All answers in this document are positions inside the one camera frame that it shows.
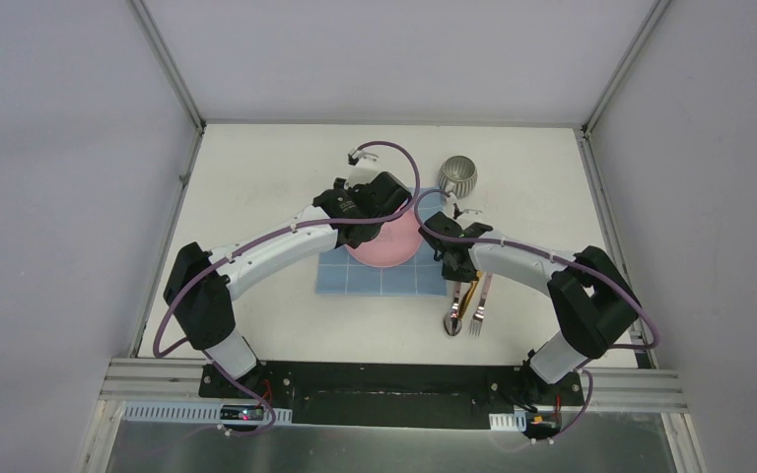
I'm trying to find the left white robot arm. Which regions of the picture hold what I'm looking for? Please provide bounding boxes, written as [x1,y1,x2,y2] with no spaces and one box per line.
[163,171,414,399]

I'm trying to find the pink plate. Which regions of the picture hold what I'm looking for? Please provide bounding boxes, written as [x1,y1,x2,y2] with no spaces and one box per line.
[344,210,423,268]

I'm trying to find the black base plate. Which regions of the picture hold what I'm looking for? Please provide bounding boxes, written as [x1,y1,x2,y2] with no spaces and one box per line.
[198,361,584,431]

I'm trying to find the grey ribbed mug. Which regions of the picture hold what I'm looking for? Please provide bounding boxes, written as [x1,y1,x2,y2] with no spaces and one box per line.
[437,155,478,198]

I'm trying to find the aluminium frame rail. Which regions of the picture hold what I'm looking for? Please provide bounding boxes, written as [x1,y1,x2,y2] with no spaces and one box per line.
[77,358,708,472]

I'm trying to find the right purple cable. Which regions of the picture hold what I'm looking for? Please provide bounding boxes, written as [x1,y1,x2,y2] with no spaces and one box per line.
[412,189,661,445]

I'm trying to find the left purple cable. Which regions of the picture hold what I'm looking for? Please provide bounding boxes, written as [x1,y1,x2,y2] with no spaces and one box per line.
[151,140,422,438]

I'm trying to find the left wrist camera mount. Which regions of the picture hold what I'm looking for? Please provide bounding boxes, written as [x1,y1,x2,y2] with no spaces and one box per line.
[345,149,381,188]

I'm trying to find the pink handled spoon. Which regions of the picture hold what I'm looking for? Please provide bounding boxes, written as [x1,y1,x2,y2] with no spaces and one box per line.
[444,282,462,337]

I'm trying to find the purple cable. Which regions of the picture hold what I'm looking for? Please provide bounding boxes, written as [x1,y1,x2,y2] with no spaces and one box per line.
[412,189,661,445]
[151,140,422,438]

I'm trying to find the blue checked cloth napkin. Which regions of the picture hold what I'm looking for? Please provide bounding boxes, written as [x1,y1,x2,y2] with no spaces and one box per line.
[314,185,449,299]

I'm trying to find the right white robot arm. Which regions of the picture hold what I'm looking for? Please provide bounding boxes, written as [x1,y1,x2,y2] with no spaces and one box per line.
[419,212,643,404]

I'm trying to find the pink handled fork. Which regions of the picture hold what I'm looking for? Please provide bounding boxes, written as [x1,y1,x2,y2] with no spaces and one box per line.
[469,273,494,337]

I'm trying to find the gold table knife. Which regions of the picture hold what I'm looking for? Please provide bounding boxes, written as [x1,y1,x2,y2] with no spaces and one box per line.
[458,277,480,319]

